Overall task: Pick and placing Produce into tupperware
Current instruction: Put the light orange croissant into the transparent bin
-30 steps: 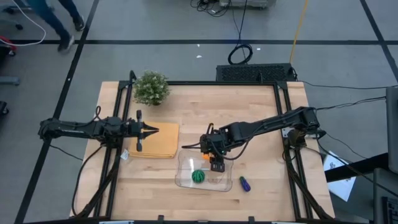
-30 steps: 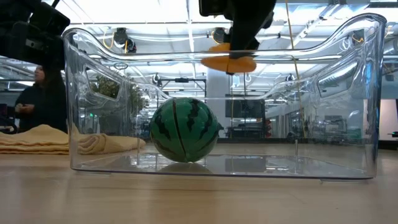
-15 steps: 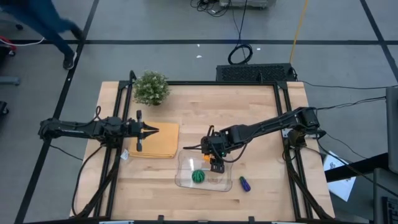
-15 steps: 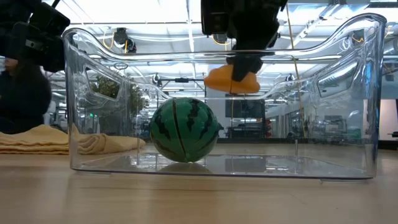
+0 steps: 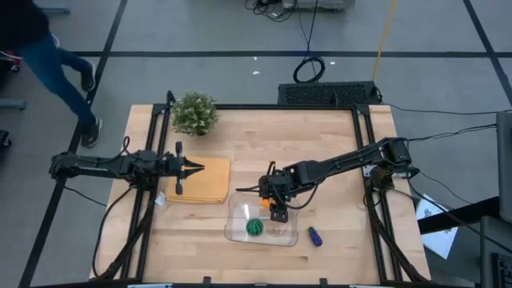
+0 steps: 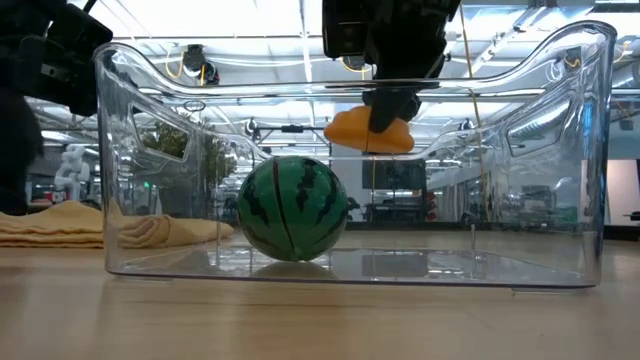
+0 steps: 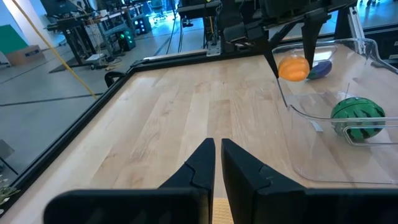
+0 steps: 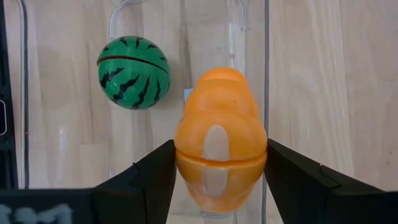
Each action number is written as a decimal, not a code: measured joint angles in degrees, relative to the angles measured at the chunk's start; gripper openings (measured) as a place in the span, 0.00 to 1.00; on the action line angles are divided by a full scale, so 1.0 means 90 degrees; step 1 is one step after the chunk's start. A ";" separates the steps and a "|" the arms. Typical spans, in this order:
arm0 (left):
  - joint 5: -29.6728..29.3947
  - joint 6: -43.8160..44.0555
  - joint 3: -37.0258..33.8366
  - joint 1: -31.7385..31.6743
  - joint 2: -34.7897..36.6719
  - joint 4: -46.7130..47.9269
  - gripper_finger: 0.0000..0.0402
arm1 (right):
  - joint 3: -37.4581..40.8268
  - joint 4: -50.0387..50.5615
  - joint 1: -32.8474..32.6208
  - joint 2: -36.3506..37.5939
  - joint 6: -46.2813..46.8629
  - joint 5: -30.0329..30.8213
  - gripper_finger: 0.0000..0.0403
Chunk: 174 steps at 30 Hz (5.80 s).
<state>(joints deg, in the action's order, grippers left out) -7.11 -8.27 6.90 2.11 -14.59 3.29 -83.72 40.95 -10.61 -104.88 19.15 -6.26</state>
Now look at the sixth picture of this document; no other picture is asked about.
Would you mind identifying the black wall monitor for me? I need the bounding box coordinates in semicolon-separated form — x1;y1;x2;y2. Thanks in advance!
361;158;428;192

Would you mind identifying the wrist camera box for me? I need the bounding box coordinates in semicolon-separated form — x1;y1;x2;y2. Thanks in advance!
321;0;376;61
44;2;115;64

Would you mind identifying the orange toy fruit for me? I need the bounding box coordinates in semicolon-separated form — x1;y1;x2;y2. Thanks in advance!
323;104;417;155

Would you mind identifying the black metal rig frame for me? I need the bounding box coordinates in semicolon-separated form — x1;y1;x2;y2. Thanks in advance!
603;224;640;243

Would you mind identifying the folded yellow cloth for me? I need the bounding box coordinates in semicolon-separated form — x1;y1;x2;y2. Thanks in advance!
0;199;236;250

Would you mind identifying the yellow cable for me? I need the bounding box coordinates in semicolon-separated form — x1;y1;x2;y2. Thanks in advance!
458;0;492;222

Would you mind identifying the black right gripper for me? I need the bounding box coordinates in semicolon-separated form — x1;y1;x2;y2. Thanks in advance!
362;0;464;135

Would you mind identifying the clear plastic container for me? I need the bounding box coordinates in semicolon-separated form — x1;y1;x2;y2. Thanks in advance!
92;19;619;294

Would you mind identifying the small potted green plant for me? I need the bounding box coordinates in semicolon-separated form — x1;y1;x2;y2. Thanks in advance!
138;115;239;220

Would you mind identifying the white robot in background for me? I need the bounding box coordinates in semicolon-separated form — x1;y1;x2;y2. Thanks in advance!
53;144;93;203

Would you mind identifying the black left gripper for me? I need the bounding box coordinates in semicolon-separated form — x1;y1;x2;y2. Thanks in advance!
0;0;100;118

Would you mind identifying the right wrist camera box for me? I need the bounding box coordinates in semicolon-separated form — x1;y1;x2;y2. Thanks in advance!
321;0;376;61

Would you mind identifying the person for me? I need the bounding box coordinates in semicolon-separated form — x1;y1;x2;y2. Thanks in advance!
0;89;45;217

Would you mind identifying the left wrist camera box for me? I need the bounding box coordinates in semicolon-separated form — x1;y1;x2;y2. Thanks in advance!
44;2;115;64

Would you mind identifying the green toy watermelon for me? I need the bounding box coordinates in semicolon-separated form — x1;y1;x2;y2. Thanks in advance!
236;155;350;264

